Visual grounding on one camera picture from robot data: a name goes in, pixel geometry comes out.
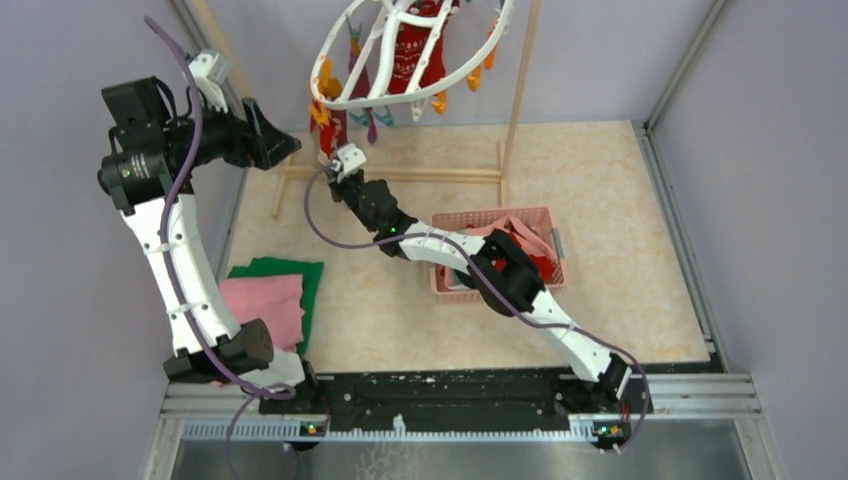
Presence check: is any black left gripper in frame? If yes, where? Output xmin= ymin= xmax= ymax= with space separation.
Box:
xmin=163 ymin=88 xmax=299 ymax=170

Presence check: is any orange clothespin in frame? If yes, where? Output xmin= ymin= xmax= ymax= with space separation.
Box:
xmin=466 ymin=64 xmax=483 ymax=92
xmin=309 ymin=99 xmax=331 ymax=130

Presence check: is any white plastic clip hanger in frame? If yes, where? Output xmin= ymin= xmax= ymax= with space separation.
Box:
xmin=308 ymin=1 xmax=515 ymax=117

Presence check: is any pink plastic basket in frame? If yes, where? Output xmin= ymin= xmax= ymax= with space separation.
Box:
xmin=429 ymin=206 xmax=567 ymax=304

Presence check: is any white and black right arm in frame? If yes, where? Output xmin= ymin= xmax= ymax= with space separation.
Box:
xmin=326 ymin=162 xmax=632 ymax=412

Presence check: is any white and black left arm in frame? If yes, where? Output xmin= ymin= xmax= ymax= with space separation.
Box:
xmin=97 ymin=77 xmax=321 ymax=414

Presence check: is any maroon purple long sock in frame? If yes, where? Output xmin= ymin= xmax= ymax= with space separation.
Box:
xmin=347 ymin=39 xmax=379 ymax=146

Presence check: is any green cloth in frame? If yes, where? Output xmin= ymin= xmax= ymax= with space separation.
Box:
xmin=225 ymin=256 xmax=324 ymax=355

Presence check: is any pink cloth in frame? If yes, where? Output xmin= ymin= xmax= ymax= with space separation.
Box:
xmin=219 ymin=274 xmax=305 ymax=387

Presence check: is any red patterned sock pair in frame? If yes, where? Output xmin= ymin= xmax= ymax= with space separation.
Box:
xmin=388 ymin=0 xmax=446 ymax=95

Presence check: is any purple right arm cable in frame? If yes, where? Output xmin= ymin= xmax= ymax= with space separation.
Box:
xmin=303 ymin=162 xmax=652 ymax=456

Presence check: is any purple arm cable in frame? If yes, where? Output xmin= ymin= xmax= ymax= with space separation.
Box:
xmin=143 ymin=15 xmax=299 ymax=480
xmin=303 ymin=162 xmax=652 ymax=456

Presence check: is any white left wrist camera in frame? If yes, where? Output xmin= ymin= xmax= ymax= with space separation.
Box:
xmin=188 ymin=49 xmax=231 ymax=113

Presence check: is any wooden drying rack frame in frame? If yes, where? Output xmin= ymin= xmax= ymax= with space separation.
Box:
xmin=168 ymin=1 xmax=542 ymax=206

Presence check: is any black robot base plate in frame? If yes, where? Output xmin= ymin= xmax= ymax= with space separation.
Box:
xmin=260 ymin=367 xmax=653 ymax=415

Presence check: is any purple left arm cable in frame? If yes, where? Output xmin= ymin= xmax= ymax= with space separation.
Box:
xmin=143 ymin=15 xmax=299 ymax=480

